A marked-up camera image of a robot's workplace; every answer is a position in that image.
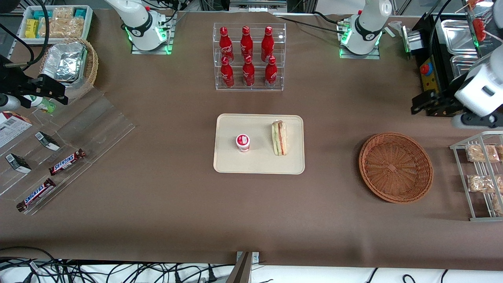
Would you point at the white plastic bin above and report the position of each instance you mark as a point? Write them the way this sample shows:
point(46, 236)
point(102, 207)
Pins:
point(88, 23)

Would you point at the clear acrylic bottle rack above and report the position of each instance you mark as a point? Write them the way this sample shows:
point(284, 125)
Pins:
point(257, 84)

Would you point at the aluminium foil container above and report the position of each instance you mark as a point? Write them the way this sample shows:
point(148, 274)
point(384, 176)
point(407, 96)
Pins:
point(65, 61)

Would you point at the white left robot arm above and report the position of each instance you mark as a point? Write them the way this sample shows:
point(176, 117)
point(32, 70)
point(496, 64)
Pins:
point(367, 27)

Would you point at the metal table edge bracket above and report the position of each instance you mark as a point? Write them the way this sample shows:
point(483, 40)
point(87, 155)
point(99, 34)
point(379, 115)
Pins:
point(245, 267)

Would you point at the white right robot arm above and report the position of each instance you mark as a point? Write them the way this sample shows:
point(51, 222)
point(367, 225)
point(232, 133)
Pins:
point(137, 21)

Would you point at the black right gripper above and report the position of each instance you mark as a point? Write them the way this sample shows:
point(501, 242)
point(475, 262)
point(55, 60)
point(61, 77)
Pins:
point(15, 84)

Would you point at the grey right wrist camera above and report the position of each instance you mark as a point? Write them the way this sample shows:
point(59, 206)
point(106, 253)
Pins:
point(8, 103)

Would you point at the small black white box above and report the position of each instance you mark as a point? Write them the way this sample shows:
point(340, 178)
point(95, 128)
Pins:
point(17, 163)
point(47, 140)

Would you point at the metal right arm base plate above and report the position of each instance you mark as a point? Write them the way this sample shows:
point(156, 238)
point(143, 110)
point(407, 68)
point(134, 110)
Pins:
point(167, 43)

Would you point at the round brown wicker basket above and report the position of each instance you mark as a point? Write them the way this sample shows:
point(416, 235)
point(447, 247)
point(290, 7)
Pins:
point(397, 169)

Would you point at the bagged brown snack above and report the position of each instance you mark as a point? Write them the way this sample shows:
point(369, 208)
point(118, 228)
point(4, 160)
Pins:
point(481, 153)
point(481, 184)
point(498, 205)
point(500, 151)

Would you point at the yellow snack packet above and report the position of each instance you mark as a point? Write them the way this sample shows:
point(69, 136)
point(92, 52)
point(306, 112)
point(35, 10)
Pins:
point(32, 28)

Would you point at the steel warmer pan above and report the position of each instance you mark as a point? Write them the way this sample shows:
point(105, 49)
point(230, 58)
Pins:
point(458, 37)
point(461, 65)

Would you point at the deep tan wicker basket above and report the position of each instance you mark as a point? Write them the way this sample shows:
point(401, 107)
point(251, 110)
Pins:
point(92, 70)

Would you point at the Snickers chocolate bar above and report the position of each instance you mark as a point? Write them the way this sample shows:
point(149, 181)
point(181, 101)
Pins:
point(36, 195)
point(67, 162)

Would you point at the printed white red carton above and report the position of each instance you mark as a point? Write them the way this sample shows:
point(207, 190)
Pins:
point(11, 127)

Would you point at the red cola bottle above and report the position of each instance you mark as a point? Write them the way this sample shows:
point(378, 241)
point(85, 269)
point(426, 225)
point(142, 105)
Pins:
point(267, 44)
point(226, 45)
point(246, 43)
point(270, 74)
point(248, 74)
point(226, 74)

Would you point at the clear bagged rice crackers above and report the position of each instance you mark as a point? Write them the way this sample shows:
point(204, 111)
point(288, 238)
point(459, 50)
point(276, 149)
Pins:
point(65, 25)

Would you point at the red sausage on stick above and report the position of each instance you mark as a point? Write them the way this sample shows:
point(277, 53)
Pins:
point(479, 29)

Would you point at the triangle sandwich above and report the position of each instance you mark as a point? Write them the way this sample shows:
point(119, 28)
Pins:
point(279, 138)

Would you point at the black food warmer machine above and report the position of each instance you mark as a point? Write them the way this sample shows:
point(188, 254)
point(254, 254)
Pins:
point(436, 43)

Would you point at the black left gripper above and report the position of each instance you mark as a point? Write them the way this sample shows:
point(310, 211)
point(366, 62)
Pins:
point(445, 101)

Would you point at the red emergency stop button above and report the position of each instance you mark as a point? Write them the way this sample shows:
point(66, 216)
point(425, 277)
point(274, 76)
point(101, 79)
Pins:
point(425, 69)

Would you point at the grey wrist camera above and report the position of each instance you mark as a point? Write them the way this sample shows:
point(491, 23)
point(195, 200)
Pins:
point(8, 103)
point(477, 122)

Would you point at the clear acrylic display stand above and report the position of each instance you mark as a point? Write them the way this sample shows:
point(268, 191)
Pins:
point(98, 125)

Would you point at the green white small bottle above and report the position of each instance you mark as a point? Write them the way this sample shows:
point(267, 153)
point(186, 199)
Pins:
point(43, 104)

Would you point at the silver metal block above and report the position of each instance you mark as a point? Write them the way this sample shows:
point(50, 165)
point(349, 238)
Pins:
point(412, 39)

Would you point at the red white yogurt cup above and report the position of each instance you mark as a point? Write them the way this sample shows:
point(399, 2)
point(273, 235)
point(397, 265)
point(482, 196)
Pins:
point(243, 142)

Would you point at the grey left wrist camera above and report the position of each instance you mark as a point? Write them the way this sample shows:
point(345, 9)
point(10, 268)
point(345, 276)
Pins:
point(477, 122)

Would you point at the beige plastic tray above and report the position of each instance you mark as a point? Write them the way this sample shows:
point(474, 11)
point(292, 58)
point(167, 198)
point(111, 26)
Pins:
point(259, 161)

